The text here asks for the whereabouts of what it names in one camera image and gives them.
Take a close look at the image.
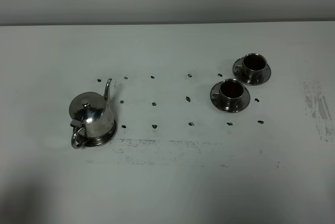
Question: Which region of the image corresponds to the stainless steel teapot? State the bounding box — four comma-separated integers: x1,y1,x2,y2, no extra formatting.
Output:
69,79,115,149

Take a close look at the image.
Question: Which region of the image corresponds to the near steel teacup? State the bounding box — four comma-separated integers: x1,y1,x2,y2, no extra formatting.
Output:
210,79,244,105

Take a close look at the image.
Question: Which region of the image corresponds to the near steel saucer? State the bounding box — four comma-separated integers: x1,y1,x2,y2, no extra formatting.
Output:
210,81,250,113

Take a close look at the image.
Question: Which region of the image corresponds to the steel teacup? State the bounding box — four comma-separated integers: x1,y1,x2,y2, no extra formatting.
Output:
210,79,244,105
232,53,267,78

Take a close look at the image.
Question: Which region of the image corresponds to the far steel saucer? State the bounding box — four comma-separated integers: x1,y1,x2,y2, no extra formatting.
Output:
232,58,271,86

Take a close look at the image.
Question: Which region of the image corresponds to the teapot steel saucer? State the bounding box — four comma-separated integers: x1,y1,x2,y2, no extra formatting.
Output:
84,120,117,147

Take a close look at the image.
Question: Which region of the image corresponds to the far steel teacup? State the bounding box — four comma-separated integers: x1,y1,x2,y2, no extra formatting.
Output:
232,53,267,78

